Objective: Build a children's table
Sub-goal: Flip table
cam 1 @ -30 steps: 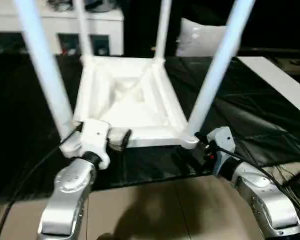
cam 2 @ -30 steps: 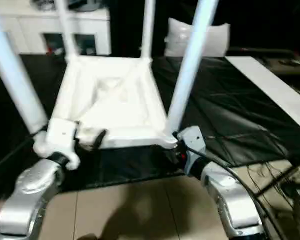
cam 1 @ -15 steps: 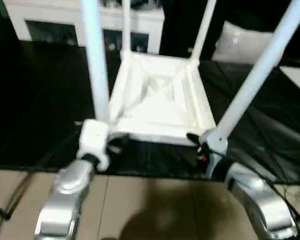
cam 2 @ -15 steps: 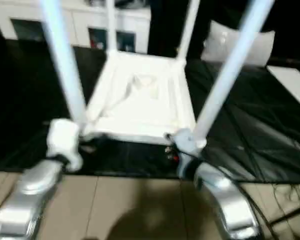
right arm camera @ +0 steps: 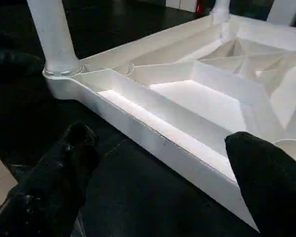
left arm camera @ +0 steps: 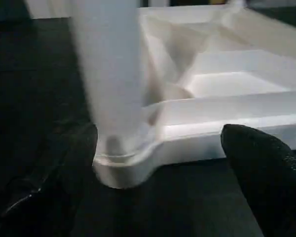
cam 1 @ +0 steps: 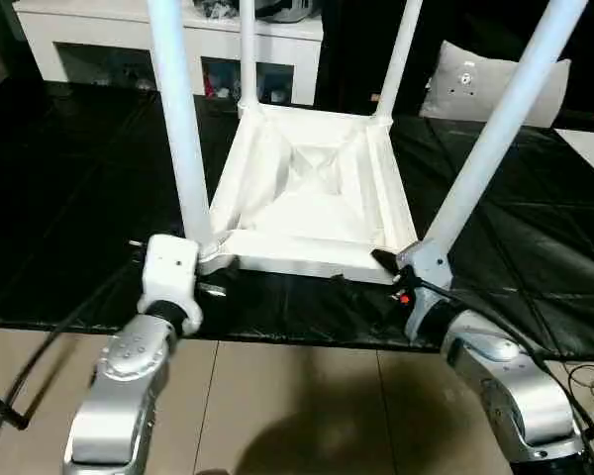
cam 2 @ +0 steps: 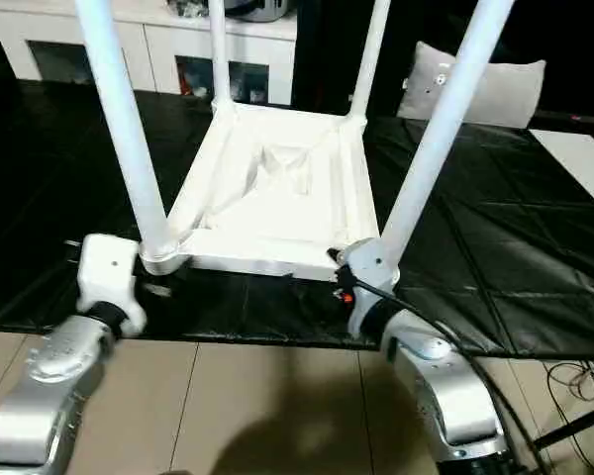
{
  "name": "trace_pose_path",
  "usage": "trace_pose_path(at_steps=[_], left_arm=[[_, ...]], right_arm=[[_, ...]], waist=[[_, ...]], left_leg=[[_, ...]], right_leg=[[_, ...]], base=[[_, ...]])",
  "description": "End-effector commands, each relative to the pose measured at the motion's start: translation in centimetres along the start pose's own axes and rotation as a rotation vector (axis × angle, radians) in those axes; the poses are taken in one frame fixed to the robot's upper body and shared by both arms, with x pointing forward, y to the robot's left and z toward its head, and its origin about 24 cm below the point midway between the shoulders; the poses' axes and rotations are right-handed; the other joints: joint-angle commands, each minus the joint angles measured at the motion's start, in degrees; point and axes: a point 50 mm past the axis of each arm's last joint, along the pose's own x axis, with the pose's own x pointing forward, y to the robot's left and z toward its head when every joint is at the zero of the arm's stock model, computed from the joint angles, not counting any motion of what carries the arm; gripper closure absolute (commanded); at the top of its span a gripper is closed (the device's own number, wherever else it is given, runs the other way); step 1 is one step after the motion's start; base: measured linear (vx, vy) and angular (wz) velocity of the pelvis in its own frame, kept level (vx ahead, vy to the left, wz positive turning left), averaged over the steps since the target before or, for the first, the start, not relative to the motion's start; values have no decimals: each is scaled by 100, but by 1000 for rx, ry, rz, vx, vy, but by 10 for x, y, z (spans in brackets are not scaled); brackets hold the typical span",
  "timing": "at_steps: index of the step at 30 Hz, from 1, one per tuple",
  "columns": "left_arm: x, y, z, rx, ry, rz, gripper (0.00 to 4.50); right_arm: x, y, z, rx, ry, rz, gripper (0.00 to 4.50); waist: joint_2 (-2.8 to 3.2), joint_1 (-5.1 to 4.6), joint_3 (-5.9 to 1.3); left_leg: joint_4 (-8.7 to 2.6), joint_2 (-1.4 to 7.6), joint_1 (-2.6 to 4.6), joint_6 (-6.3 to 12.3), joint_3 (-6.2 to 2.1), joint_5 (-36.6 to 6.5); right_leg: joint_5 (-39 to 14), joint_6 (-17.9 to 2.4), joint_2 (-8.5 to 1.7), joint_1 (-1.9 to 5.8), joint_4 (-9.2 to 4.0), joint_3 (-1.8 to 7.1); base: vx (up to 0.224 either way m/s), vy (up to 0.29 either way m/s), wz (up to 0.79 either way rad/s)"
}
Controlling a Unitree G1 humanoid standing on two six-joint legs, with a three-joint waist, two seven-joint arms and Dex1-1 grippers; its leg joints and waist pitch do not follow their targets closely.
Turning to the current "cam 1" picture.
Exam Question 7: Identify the white plastic table top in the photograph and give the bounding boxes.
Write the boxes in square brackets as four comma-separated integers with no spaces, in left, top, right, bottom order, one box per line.
[196,102,421,287]

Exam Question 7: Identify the black cabinet with gold label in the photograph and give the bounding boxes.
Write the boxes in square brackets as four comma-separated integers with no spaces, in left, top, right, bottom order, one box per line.
[318,0,457,119]

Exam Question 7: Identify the grey pillow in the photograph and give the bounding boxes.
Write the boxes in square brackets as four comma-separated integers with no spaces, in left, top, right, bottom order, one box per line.
[418,39,574,129]

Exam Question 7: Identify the grey round pot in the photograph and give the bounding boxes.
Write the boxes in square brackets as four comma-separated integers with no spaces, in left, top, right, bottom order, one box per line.
[253,0,324,25]

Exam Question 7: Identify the black clutter on sideboard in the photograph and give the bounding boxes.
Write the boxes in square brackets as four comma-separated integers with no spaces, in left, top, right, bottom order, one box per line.
[191,0,240,22]

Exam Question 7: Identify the white sideboard cabinet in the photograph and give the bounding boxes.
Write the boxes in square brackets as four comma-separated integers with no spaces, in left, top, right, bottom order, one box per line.
[16,6,327,109]

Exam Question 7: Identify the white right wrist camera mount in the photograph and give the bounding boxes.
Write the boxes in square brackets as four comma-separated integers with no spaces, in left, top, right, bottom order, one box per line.
[397,240,455,341]

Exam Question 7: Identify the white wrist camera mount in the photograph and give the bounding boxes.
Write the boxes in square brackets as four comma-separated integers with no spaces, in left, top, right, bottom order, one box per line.
[137,234,205,338]
[397,240,455,341]

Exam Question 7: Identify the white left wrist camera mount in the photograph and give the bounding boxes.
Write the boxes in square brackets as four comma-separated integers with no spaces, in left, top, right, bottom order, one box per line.
[137,234,205,338]

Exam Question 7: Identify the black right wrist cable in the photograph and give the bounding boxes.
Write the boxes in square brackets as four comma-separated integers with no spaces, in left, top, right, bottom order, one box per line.
[414,278,594,475]

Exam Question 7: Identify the loose floor cables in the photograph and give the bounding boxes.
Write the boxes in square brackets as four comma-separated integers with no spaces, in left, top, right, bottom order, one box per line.
[565,362,594,398]

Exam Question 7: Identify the black metal frame leg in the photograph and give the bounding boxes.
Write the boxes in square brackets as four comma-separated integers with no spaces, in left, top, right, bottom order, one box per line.
[0,384,32,430]

